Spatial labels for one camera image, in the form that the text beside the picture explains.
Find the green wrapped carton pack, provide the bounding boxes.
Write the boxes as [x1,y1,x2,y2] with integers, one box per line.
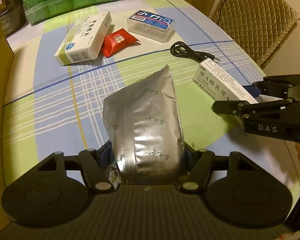
[22,0,120,27]

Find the black printed box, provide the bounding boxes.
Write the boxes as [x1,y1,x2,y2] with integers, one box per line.
[0,0,25,37]

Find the white green medicine box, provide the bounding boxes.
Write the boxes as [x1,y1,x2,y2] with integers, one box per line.
[54,11,112,67]

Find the chair with quilted cover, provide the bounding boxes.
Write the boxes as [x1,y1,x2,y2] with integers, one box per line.
[209,0,300,68]

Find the checked desktop tablecloth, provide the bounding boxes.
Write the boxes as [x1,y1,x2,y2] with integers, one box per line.
[2,0,300,205]

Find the red candy packet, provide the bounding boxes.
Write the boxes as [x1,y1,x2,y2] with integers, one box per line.
[101,29,142,59]

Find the long white ointment box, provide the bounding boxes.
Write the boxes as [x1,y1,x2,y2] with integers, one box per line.
[192,59,259,135]

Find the black audio cable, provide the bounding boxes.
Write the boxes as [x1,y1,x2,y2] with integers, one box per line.
[170,41,222,64]

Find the clear plastic box blue label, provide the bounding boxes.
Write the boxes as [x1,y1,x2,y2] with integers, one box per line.
[127,10,177,43]

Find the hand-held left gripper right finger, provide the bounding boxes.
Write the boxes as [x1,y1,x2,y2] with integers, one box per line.
[179,142,259,190]

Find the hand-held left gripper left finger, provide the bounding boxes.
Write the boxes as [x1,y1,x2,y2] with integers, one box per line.
[32,141,115,190]

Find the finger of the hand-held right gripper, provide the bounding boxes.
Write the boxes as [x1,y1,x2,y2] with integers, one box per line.
[245,74,300,98]
[212,97,294,118]

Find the silver foil bag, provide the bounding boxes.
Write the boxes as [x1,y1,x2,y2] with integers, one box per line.
[102,64,184,184]

